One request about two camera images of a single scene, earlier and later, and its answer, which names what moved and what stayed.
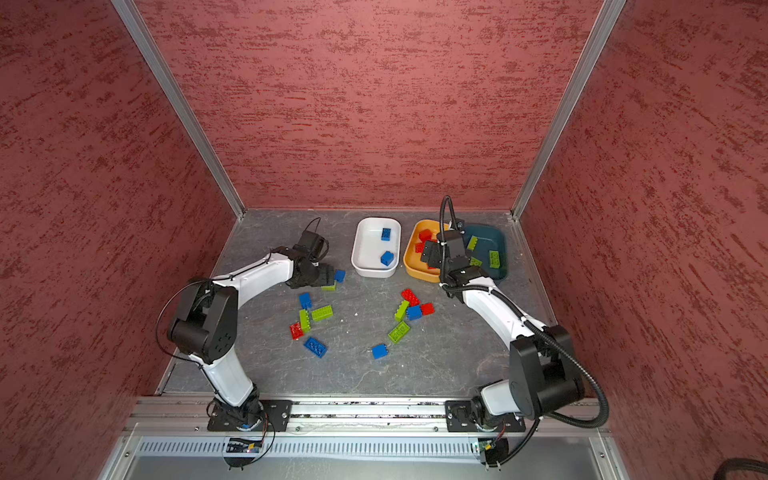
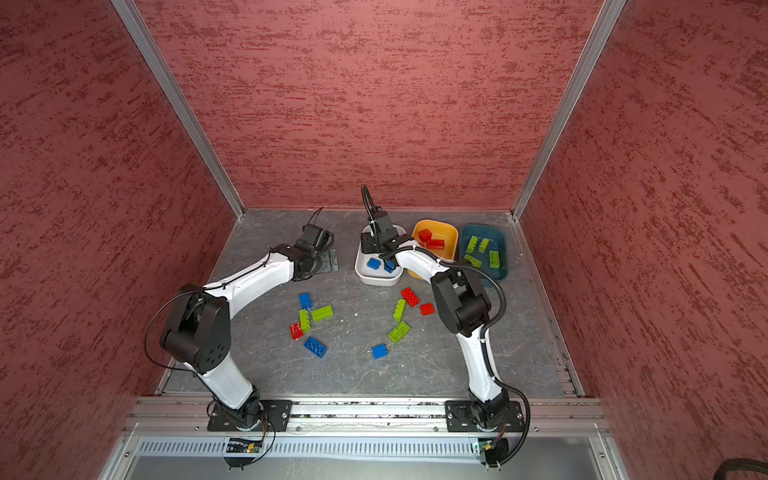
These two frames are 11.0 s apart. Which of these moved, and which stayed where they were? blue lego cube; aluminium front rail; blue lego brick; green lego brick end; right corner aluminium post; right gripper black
Moved: blue lego cube; right gripper black
Stayed: right corner aluminium post; green lego brick end; aluminium front rail; blue lego brick
